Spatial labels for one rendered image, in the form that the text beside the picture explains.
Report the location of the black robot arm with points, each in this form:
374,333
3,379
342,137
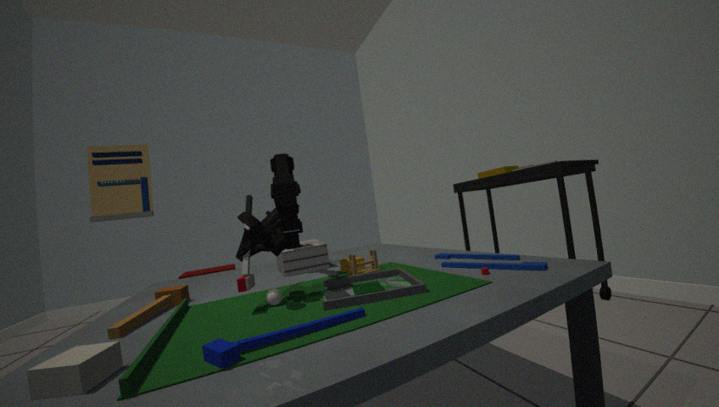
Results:
284,191

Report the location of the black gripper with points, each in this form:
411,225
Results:
255,239

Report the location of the green flat mat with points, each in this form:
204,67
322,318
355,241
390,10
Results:
236,318

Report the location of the white golf ball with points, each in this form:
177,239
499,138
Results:
274,297

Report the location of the yellow block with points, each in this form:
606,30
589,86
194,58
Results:
344,264

